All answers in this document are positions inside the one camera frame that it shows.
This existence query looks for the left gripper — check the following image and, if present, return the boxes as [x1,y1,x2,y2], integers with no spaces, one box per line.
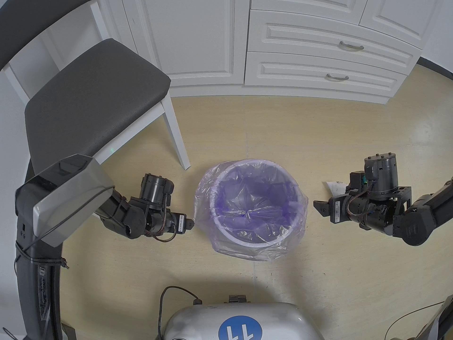
[156,209,196,234]

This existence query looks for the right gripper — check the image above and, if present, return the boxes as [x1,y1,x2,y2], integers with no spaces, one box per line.
[314,194,376,226]

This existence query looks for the purple plastic bag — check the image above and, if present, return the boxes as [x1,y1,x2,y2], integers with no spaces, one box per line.
[193,158,308,262]

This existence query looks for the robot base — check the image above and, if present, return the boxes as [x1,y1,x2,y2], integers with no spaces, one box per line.
[164,295,324,340]

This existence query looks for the white trash bin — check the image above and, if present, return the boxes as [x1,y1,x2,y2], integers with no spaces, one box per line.
[209,159,307,258]

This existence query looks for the white printed paper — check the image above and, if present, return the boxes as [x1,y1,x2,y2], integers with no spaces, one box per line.
[323,180,351,197]

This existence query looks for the white chair grey cushions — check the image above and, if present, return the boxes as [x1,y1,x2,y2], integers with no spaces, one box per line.
[0,0,192,176]

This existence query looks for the white wardrobe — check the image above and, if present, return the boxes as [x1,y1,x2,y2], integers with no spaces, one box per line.
[97,0,446,105]

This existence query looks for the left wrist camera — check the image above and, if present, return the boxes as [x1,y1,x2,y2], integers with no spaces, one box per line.
[162,181,175,208]

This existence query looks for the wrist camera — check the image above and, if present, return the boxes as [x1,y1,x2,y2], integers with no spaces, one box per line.
[348,170,369,196]
[162,181,175,208]

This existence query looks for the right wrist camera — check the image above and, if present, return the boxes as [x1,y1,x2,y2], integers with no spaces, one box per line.
[348,170,369,196]

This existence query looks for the black cable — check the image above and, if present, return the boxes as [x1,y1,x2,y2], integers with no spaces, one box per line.
[157,286,203,340]
[385,300,445,340]

